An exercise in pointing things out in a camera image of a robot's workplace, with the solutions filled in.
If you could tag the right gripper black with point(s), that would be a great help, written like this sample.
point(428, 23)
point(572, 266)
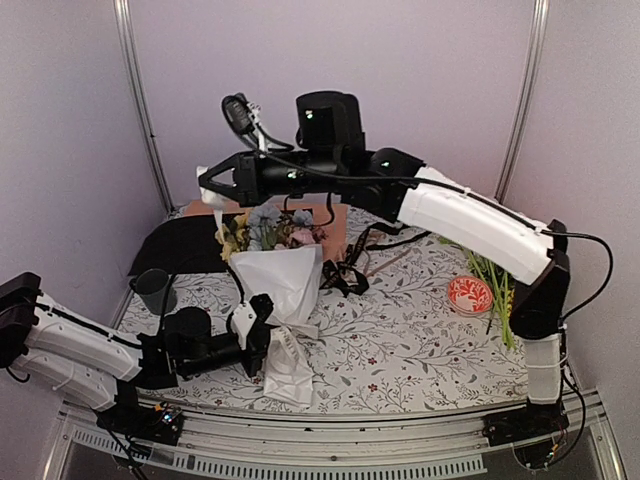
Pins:
point(246, 188)

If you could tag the cream printed ribbon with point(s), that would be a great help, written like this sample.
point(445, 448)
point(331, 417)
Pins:
point(218, 212)

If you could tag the aluminium frame post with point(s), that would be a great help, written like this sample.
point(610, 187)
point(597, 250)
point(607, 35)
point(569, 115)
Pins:
point(127, 41)
point(531, 69)

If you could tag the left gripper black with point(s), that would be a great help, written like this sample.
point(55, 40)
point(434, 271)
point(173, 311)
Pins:
point(257, 348)

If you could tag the dark grey cup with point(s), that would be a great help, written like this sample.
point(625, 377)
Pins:
point(152, 286)

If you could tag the left aluminium frame post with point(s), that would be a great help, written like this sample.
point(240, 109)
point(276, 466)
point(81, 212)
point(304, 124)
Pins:
point(127, 41)

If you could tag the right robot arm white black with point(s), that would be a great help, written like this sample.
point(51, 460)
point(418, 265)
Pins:
point(400, 188)

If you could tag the aluminium front rail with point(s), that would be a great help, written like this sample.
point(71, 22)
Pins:
point(229, 443)

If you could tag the pink wrapping paper sheet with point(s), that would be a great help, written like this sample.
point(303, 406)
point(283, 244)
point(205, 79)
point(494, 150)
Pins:
point(334, 245)

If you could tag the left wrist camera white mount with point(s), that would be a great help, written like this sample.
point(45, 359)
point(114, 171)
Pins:
point(248, 322)

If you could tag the pile of fake flowers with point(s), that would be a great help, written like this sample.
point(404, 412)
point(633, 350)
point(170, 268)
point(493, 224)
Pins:
point(495, 277)

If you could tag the bouquet of fake flowers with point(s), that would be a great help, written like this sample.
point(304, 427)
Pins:
point(267, 228)

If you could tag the floral patterned tablecloth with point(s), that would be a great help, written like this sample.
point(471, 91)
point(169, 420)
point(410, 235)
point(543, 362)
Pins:
point(397, 348)

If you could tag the red white patterned bowl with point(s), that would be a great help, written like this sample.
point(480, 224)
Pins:
point(469, 296)

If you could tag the yellow small flower sprigs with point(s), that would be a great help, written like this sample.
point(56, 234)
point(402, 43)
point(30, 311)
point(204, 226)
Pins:
point(503, 303)

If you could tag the right aluminium frame post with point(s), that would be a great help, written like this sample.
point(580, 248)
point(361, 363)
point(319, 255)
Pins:
point(531, 69)

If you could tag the white wrapping paper sheet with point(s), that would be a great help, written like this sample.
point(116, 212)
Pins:
point(291, 279)

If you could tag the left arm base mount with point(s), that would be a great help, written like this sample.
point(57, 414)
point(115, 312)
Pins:
point(161, 423)

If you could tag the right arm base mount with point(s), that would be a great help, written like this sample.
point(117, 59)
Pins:
point(541, 427)

